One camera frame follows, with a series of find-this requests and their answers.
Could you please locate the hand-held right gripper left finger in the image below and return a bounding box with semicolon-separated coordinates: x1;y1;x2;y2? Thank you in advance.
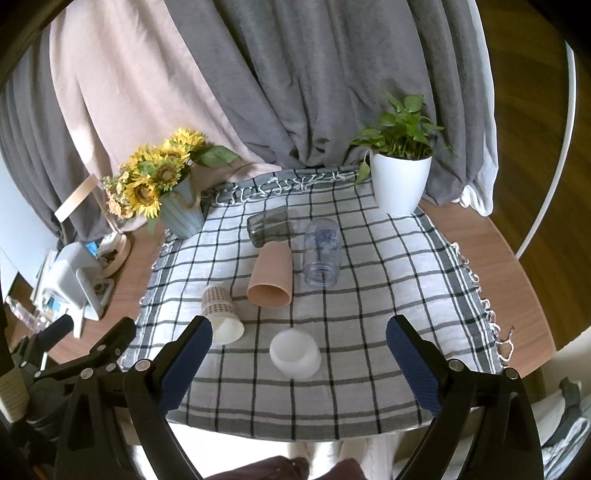
55;316;213;480

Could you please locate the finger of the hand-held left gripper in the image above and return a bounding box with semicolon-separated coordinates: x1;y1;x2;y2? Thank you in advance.
82;318;137;371
25;316;75;357

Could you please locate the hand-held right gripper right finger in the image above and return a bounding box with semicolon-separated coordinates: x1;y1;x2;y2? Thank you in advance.
385;315;546;480

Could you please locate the white cup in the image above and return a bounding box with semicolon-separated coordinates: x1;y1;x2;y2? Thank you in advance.
269;329;321;380

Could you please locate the patterned paper cup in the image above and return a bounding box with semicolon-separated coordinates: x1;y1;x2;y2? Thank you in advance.
202;284;245;344

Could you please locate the tan cup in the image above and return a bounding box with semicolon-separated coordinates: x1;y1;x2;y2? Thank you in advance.
247;242;294;308

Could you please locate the clear plastic cup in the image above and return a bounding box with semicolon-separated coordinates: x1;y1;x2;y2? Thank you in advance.
302;219;343;289

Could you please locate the dark glass cup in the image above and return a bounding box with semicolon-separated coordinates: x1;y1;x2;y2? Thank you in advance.
247;208;301;247

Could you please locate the clear plastic bottle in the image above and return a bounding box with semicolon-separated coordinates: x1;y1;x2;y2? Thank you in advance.
4;298;47;330

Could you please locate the white appliance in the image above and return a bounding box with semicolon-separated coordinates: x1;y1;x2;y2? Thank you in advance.
34;242;116;321

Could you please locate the checked tablecloth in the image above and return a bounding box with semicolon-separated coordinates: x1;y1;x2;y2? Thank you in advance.
117;167;513;437

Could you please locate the wooden desk lamp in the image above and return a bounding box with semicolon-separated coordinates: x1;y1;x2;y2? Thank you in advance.
54;176;133;279

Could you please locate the blue-grey ribbed vase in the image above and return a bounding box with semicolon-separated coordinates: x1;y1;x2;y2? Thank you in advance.
159;178;206;240

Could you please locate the grey cloth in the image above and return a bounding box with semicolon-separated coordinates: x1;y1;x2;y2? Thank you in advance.
539;377;591;464

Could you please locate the sunflower bouquet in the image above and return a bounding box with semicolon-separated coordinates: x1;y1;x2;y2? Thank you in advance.
102;127;243;236

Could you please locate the grey curtain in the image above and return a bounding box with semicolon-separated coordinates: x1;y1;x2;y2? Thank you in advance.
164;0;497;206
0;32;116;245

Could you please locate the white sheer curtain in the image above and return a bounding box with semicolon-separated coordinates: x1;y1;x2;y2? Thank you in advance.
455;0;498;216

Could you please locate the white plant pot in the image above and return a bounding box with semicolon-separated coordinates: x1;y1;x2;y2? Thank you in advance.
369;152;433;215

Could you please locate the green potted plant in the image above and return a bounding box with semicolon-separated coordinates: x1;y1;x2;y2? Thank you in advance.
348;92;455;185

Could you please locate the pink curtain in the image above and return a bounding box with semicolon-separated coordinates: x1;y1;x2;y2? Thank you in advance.
48;0;282;232

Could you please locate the white hoop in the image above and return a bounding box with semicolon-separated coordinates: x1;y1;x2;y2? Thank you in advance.
515;41;578;260

